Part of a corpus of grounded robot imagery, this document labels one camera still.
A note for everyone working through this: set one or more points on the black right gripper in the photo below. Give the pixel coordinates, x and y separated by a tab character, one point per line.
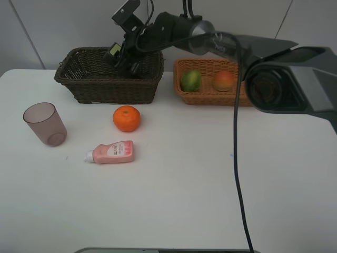
135	46

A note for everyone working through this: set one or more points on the green mango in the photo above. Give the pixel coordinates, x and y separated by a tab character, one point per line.
191	81

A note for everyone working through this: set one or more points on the pink bottle white cap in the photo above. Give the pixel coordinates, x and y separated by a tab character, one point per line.
118	152

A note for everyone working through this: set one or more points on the red yellow peach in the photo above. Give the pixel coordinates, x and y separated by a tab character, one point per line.
223	81

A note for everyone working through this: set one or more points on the translucent purple plastic cup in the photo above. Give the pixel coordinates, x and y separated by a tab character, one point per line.
46	123

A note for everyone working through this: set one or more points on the dark green pump bottle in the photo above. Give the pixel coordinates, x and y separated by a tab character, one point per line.
112	54

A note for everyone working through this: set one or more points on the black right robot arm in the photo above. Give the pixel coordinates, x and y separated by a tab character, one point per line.
280	77

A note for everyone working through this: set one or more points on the dark brown wicker basket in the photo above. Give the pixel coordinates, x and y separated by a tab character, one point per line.
91	79

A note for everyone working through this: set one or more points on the orange mandarin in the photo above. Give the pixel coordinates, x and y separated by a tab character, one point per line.
127	118

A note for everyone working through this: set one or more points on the orange wicker basket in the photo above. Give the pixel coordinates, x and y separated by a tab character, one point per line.
206	95

